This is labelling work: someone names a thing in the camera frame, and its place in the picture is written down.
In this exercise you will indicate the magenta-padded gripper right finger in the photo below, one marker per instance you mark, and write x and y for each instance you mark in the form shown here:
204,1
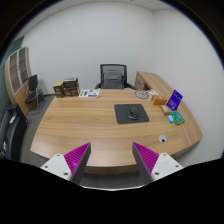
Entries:
147,159

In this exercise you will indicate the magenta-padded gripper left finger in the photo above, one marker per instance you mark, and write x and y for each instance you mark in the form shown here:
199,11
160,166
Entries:
76,159

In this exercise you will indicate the dark grey mouse pad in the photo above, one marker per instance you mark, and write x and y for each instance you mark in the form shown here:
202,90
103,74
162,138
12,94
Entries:
121,115

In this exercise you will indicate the blue packet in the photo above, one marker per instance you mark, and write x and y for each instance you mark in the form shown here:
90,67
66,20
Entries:
170,119

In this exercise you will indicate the green packet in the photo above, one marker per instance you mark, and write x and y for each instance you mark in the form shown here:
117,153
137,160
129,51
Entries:
178,117

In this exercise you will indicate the slim tan box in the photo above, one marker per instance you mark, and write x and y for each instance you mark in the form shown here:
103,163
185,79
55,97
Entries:
165,109

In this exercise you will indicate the orange-brown cardboard box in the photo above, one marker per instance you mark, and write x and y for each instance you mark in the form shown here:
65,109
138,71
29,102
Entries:
159,100

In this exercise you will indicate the purple package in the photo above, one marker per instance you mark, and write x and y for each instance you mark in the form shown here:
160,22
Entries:
174,100

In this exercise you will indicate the white sheet with coloured prints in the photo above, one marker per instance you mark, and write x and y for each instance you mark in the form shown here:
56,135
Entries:
89,93

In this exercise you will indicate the white paper sheet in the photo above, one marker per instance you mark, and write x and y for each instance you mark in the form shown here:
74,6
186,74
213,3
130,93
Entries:
153,92

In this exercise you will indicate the large dark brown box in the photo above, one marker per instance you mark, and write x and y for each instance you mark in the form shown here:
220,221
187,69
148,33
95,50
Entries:
71,91

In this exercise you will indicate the large black armchair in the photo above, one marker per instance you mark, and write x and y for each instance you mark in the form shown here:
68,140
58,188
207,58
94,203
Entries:
11,133

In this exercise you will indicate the small dark brown box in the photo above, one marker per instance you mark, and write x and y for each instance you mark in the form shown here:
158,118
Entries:
58,89

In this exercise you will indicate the black cardboard box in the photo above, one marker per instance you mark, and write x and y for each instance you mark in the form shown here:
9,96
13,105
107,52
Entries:
70,83

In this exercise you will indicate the wooden side desk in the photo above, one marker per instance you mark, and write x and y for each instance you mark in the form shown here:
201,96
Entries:
148,80

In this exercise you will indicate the grey backpack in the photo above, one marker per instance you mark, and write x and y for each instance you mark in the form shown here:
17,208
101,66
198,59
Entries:
113,79

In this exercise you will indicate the small black chair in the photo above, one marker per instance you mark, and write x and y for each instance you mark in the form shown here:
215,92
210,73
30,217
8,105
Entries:
32,83

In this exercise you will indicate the black mesh office chair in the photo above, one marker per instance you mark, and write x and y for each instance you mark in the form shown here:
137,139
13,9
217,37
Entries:
113,66

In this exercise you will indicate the wooden shelf unit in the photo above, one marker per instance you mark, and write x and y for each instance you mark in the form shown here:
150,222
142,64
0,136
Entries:
16,71

